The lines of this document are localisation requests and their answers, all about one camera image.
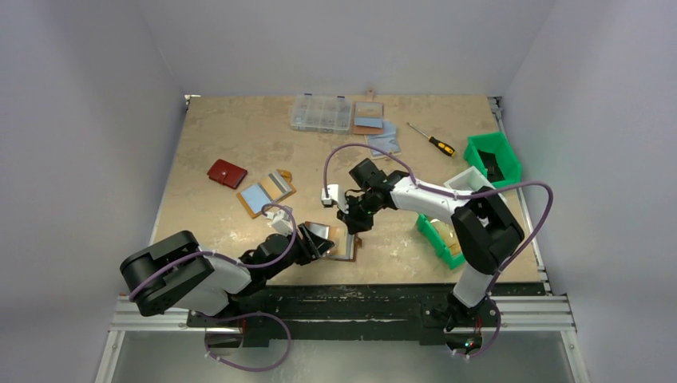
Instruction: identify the brown leather card holder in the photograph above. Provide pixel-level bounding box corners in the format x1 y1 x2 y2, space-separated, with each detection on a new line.
324 226 362 262

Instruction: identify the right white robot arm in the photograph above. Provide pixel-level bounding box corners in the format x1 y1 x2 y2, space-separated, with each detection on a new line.
321 159 525 318

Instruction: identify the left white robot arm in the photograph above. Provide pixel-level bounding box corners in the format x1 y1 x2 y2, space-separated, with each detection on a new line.
119 223 336 317

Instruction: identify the open tan card holder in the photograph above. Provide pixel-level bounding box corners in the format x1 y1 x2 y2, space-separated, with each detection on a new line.
236 169 296 219

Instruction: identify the blue transparent card sleeve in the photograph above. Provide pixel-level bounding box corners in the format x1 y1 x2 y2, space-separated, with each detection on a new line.
365 120 402 159

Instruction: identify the dark red card holder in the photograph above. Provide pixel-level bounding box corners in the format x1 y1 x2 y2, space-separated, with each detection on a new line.
207 159 248 190

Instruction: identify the green bin with cards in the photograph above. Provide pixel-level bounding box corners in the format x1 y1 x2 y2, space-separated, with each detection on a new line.
416 214 465 270

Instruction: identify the open brown card holder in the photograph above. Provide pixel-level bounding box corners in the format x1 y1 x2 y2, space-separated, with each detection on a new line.
352 101 384 135

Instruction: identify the clear plastic organizer box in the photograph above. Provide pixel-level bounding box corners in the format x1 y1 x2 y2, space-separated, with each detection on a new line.
290 93 353 134

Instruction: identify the yellow black screwdriver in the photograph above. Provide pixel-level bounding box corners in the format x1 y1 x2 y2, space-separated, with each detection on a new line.
407 122 456 157

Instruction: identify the white small bin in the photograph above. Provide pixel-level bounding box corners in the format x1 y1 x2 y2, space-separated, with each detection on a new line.
443 166 495 192

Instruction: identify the green bin far right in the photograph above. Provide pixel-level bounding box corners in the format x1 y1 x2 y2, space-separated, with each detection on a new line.
464 132 522 188

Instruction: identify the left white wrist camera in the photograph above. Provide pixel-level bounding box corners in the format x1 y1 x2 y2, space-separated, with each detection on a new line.
263 210 294 236

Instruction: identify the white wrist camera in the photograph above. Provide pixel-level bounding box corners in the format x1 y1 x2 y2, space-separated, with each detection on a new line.
263 210 294 236
320 184 339 207

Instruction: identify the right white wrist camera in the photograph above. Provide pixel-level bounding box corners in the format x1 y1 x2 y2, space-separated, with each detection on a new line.
320 184 339 207

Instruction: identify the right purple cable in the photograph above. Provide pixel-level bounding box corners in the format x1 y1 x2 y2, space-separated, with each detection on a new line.
323 143 556 361

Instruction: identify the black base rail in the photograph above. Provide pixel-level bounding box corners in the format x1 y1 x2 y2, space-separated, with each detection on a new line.
184 283 546 349

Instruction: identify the aluminium frame rail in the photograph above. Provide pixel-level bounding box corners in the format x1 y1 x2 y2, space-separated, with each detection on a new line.
95 296 590 382

